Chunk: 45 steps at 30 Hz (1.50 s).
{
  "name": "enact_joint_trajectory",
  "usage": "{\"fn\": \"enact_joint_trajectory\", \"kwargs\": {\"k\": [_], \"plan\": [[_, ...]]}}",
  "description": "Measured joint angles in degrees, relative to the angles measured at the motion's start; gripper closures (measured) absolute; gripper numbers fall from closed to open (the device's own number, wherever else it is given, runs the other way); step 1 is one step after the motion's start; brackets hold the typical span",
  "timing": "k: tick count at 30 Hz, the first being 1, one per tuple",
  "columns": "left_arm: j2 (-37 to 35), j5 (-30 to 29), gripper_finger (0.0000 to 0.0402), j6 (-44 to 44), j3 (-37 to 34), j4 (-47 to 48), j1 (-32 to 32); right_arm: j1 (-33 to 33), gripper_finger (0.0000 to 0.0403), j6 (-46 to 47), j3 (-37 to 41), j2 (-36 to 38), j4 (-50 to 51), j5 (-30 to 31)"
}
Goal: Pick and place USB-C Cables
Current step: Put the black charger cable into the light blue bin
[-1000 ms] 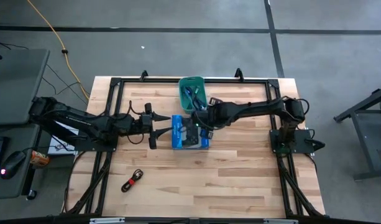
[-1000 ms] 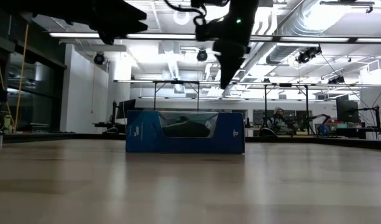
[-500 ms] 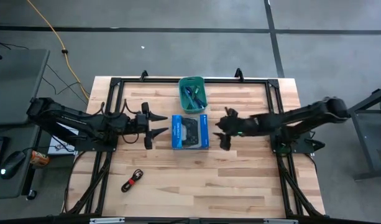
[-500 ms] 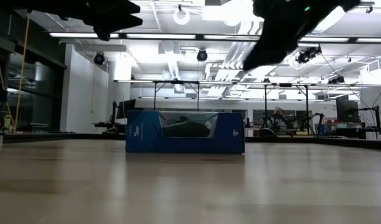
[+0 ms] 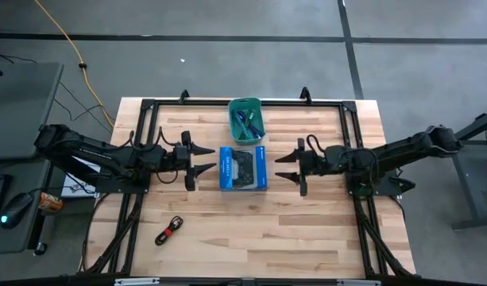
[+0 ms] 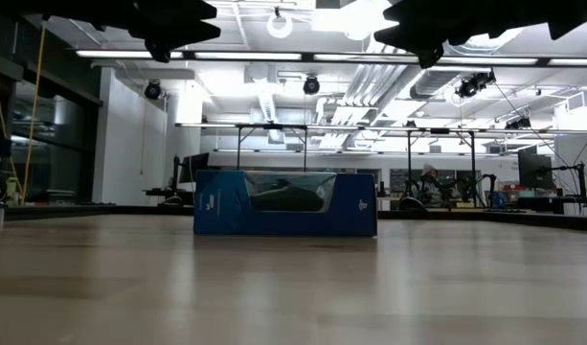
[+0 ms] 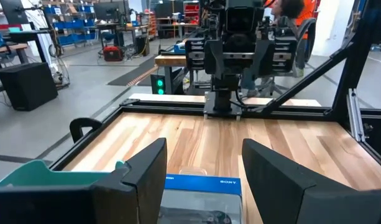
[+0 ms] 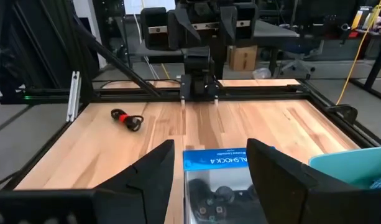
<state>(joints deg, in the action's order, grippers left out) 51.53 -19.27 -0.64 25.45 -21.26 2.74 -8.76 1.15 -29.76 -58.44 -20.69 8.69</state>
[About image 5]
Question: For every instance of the black frame clamp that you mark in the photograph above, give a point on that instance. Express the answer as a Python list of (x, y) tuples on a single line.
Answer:
[(184, 97), (305, 95)]

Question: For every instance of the black desk top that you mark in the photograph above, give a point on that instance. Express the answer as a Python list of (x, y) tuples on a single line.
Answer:
[(20, 111)]

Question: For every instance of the orange drink can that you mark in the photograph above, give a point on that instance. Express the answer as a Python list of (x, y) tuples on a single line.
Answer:
[(50, 202)]

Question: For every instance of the grey desk top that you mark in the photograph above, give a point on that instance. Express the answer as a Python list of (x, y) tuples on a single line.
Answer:
[(24, 238)]

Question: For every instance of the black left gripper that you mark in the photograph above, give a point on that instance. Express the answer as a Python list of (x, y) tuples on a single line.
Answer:
[(188, 163)]

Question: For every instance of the dark metal desk frame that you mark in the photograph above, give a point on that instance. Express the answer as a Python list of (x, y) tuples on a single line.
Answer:
[(471, 186)]

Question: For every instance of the blue game controller box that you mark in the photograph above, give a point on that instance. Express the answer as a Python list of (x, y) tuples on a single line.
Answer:
[(225, 171)]

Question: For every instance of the black caster wheel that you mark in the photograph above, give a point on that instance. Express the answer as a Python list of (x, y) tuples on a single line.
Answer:
[(40, 249)]

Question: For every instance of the silver metal bracket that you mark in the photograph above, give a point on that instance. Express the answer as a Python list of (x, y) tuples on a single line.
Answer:
[(358, 283), (136, 282)]

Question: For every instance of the white paper sheet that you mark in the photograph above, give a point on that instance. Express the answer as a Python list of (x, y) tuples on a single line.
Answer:
[(74, 190)]

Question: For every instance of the green plastic bin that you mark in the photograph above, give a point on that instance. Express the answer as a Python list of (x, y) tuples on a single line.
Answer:
[(243, 103)]

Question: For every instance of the black aluminium table frame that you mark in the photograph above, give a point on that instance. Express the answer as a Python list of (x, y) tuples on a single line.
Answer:
[(187, 103)]

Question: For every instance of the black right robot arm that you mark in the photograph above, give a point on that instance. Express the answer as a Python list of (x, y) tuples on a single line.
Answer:
[(406, 149)]

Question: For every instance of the black computer mouse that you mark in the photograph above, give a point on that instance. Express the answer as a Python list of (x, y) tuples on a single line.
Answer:
[(16, 210)]

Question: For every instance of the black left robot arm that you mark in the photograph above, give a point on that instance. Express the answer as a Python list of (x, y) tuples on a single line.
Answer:
[(88, 153)]

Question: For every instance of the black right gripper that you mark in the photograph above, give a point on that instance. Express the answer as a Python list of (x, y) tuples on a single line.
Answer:
[(314, 162)]

